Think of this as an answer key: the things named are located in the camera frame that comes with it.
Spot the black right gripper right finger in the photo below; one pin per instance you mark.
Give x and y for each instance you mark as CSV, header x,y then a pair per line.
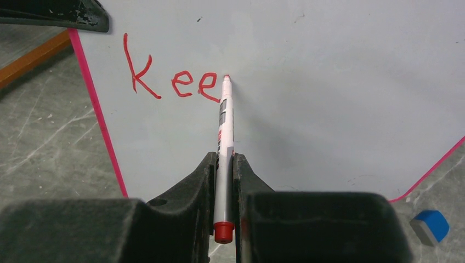
x,y
292,226

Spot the pink-framed whiteboard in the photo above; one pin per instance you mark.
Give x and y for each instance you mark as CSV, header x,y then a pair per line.
x,y
328,95

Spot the orange wooden rack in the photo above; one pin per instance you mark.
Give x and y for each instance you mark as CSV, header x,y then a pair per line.
x,y
35,57

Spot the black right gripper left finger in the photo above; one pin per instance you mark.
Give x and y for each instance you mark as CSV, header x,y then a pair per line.
x,y
172,227

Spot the red white marker pen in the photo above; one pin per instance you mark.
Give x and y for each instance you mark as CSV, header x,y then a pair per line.
x,y
223,222

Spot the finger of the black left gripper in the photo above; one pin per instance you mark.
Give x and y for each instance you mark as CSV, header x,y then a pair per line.
x,y
79,14

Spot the blue eraser block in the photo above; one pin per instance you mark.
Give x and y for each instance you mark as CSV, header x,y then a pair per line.
x,y
430,226

